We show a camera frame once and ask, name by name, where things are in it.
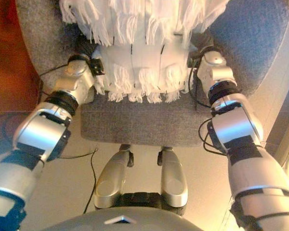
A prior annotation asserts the silver robot right leg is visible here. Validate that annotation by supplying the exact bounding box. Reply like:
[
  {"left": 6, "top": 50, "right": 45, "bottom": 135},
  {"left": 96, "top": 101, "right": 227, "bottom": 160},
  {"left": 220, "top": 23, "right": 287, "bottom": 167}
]
[{"left": 157, "top": 146, "right": 189, "bottom": 208}]

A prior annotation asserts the thin black floor cable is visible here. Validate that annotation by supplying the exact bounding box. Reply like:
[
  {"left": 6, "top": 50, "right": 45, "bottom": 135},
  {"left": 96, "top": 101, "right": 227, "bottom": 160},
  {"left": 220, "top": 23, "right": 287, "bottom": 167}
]
[{"left": 59, "top": 147, "right": 99, "bottom": 214}]

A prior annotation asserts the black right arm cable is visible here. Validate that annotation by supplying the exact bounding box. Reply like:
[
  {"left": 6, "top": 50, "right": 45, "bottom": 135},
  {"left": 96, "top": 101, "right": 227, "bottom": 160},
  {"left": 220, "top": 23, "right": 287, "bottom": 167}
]
[{"left": 188, "top": 54, "right": 214, "bottom": 111}]

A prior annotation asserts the grey fabric sofa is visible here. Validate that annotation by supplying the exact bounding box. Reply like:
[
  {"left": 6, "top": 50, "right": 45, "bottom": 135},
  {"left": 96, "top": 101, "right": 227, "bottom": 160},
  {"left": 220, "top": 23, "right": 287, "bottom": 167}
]
[{"left": 16, "top": 0, "right": 289, "bottom": 148}]

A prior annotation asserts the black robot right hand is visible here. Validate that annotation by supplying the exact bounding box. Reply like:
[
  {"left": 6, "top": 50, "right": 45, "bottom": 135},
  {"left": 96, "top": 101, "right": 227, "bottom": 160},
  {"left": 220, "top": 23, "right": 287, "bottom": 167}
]
[{"left": 186, "top": 36, "right": 222, "bottom": 65}]

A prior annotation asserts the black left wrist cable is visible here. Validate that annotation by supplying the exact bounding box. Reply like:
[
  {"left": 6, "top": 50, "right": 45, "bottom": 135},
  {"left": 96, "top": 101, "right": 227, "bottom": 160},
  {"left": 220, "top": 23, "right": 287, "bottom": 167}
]
[{"left": 38, "top": 63, "right": 72, "bottom": 78}]

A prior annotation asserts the white fringed cloth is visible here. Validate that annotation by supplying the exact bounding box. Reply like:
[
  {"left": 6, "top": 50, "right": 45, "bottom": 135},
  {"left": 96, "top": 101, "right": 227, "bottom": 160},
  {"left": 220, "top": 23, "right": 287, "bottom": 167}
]
[{"left": 59, "top": 0, "right": 231, "bottom": 104}]

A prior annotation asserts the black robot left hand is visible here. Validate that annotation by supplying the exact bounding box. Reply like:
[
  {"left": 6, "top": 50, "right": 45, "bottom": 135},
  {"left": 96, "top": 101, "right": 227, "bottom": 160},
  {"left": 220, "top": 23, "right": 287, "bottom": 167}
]
[{"left": 72, "top": 36, "right": 99, "bottom": 62}]

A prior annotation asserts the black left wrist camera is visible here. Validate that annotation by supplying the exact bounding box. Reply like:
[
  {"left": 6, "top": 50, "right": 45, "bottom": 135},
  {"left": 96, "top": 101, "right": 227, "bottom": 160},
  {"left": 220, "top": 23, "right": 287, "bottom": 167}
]
[{"left": 89, "top": 58, "right": 106, "bottom": 77}]

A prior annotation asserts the grey robot torso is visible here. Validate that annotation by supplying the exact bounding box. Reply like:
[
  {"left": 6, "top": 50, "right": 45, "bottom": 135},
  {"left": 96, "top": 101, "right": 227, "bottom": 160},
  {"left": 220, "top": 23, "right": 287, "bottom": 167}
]
[{"left": 42, "top": 192, "right": 204, "bottom": 231}]

